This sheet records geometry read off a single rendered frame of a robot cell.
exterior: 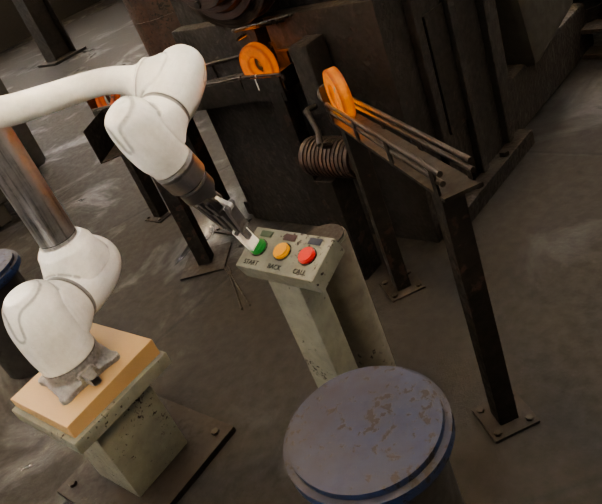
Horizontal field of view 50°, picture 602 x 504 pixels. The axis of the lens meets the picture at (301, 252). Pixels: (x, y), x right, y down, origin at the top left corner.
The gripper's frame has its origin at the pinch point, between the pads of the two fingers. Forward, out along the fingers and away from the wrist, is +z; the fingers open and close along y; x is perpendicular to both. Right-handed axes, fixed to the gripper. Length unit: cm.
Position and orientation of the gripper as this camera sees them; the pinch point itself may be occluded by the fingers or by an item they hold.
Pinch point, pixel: (245, 236)
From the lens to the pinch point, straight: 146.2
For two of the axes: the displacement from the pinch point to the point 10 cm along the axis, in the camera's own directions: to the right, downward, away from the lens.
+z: 5.1, 5.4, 6.7
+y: -7.3, -1.3, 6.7
